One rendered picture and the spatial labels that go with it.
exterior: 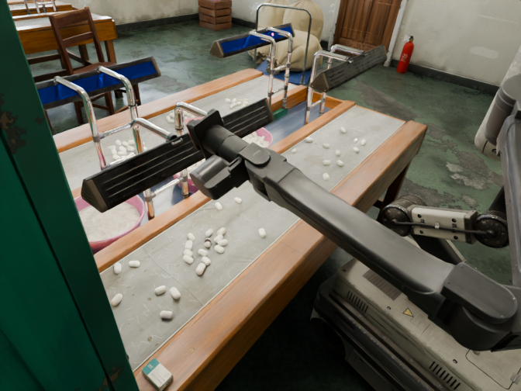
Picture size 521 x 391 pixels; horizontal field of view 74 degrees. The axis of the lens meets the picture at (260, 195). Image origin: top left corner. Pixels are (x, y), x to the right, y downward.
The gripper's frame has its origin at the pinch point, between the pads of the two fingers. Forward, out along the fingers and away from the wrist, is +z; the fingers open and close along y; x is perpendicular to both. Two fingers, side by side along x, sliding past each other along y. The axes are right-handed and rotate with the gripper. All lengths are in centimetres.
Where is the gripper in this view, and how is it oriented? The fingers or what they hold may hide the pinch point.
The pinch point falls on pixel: (188, 121)
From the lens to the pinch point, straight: 79.8
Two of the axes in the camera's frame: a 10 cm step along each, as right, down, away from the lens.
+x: 7.2, -6.2, 3.2
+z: -6.7, -4.9, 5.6
